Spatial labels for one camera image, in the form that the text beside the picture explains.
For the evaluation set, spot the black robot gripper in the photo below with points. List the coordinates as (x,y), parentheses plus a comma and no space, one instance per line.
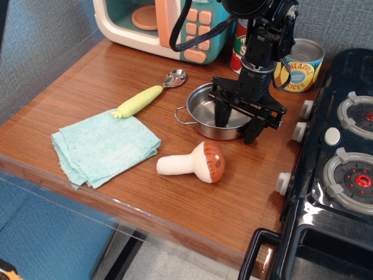
(249,94)

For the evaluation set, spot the small stainless steel pot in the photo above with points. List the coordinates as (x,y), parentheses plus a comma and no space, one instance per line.
(201,106)

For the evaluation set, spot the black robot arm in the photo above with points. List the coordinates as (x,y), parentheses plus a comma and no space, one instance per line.
(269,40)

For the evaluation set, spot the teal toy microwave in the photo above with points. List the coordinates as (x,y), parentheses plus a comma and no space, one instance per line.
(147,26)

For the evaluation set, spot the plush brown white mushroom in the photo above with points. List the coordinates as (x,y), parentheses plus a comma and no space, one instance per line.
(206,161)

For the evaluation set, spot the tomato sauce can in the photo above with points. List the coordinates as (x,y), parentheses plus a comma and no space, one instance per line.
(239,46)

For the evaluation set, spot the pineapple slices can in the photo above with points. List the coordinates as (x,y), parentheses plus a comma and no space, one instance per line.
(298,71)

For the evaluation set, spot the black toy stove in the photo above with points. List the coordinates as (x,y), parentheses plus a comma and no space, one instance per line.
(326,220)

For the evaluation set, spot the light teal folded cloth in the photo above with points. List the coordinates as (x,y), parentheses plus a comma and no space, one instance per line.
(95,150)

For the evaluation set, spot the green handled metal spoon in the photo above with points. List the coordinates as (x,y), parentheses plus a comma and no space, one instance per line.
(138,102)

